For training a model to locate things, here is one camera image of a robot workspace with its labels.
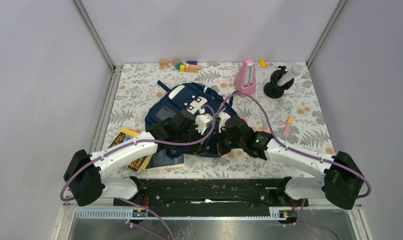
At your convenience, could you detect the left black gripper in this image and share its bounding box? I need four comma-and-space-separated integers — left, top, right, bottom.
176, 122, 209, 155

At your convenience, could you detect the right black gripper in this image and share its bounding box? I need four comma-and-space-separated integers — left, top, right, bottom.
208, 126, 245, 156

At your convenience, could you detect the navy blue student backpack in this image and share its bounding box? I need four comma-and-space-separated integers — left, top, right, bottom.
144, 80, 238, 158

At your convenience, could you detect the yellow black treehouse book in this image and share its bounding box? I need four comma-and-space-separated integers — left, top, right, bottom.
109, 128, 153, 173

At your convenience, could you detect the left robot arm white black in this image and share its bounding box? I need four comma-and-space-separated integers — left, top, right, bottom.
60, 110, 216, 207

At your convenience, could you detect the dark blue paperback book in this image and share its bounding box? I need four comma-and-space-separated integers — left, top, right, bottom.
142, 150, 185, 172

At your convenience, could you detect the pink metronome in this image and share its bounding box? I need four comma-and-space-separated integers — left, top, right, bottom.
233, 59, 257, 96

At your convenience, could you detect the floral patterned table mat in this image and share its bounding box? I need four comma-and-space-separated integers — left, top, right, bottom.
103, 62, 336, 179

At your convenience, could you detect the orange pink highlighter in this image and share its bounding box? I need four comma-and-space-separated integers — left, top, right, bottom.
283, 115, 294, 137

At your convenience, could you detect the long tan wooden block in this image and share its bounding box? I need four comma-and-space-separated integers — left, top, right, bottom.
184, 64, 203, 73

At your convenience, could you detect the teal wooden block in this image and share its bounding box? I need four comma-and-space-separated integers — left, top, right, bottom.
175, 62, 185, 70

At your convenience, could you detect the purple wooden block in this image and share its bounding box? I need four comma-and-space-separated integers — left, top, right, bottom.
186, 60, 198, 65

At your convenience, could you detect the round tan wooden block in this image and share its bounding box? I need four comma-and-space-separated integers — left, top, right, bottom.
171, 59, 180, 67

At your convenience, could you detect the tan wooden cube block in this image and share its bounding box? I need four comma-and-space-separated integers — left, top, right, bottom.
159, 59, 169, 67

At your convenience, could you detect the black stand with white tube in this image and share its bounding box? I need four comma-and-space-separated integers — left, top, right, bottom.
263, 64, 303, 99

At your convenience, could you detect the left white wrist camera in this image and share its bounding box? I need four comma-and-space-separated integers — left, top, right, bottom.
195, 113, 214, 135

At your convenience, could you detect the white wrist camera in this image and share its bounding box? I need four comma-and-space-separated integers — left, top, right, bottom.
218, 111, 231, 133
195, 113, 214, 135

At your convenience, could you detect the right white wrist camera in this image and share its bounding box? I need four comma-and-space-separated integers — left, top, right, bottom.
218, 111, 231, 133

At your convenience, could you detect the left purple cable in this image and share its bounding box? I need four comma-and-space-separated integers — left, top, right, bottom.
59, 104, 217, 202

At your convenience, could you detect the purple cable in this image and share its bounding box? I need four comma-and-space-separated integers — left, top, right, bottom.
216, 91, 372, 199
59, 104, 217, 202

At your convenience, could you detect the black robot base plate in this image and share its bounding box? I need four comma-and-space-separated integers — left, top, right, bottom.
130, 177, 308, 214

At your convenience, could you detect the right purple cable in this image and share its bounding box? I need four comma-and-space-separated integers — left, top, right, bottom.
216, 91, 372, 199

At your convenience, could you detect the slotted grey cable duct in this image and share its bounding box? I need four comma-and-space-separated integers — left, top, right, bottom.
74, 207, 288, 221

